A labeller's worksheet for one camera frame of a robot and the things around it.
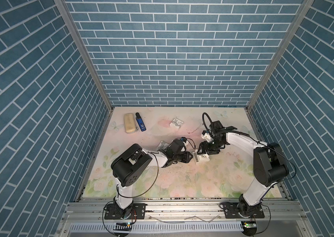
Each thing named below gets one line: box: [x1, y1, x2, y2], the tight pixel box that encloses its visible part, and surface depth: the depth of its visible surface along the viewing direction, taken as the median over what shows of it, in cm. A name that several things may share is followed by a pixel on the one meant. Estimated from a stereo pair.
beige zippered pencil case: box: [124, 113, 137, 134], surface depth 110 cm
